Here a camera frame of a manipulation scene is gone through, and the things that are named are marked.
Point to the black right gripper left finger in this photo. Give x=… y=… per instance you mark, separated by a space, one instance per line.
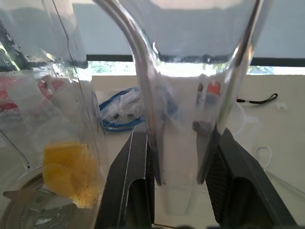
x=128 y=167

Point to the clear plastic blender jar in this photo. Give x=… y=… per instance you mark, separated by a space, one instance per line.
x=143 y=71

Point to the orange fruit slice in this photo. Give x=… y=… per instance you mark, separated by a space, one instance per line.
x=87 y=193
x=64 y=152
x=57 y=179

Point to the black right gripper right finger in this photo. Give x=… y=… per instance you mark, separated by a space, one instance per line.
x=240 y=181

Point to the black window frame bar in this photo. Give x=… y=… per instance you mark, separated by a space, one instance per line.
x=109 y=57

